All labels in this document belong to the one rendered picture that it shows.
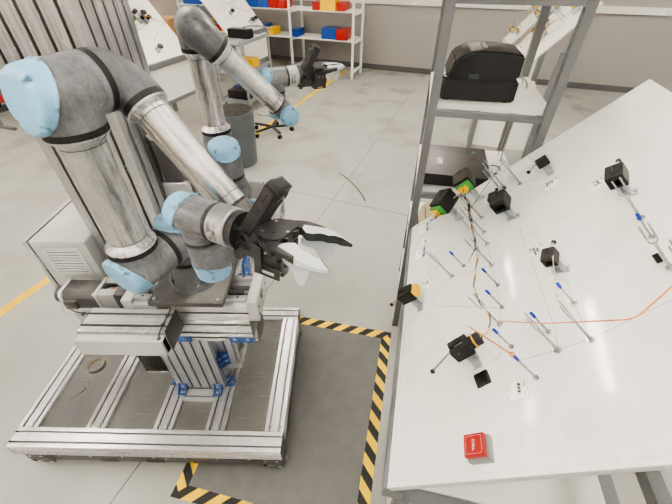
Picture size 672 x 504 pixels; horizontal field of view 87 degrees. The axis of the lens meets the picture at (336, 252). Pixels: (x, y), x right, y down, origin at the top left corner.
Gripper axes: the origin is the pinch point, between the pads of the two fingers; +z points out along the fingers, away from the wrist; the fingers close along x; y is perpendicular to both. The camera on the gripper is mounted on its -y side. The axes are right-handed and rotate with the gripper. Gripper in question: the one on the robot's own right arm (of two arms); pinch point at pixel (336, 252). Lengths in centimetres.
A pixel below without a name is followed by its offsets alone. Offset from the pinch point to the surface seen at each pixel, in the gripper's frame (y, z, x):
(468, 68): -18, -4, -123
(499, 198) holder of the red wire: 17, 22, -83
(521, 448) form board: 43, 41, -12
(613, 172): -2, 46, -71
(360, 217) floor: 127, -86, -241
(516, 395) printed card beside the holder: 40, 39, -24
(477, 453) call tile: 47, 33, -10
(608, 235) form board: 12, 50, -62
